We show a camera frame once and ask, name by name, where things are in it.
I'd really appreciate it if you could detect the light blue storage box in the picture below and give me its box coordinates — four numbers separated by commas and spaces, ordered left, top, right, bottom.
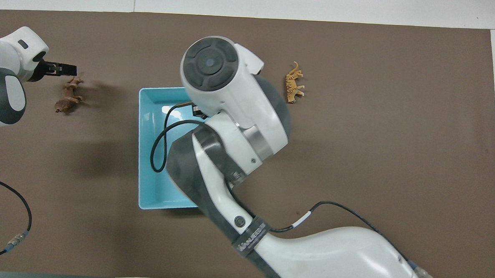
134, 86, 210, 213

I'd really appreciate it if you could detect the brown lion toy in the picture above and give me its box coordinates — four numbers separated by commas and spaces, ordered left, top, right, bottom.
55, 76, 85, 115

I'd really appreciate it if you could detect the brown table mat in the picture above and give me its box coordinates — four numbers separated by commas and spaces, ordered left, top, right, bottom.
0, 6, 495, 278

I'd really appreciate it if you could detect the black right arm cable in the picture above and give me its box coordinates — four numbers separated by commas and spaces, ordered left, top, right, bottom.
266, 198, 477, 278

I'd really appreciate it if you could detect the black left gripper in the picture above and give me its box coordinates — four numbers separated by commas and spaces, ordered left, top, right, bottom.
27, 58, 78, 84

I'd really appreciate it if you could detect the orange striped tiger toy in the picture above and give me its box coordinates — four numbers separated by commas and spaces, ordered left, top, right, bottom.
284, 61, 306, 104

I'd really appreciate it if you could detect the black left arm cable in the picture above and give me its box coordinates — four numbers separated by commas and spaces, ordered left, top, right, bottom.
0, 173, 35, 267

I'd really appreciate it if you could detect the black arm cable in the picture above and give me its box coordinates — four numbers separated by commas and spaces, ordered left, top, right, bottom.
0, 173, 35, 267
266, 198, 477, 278

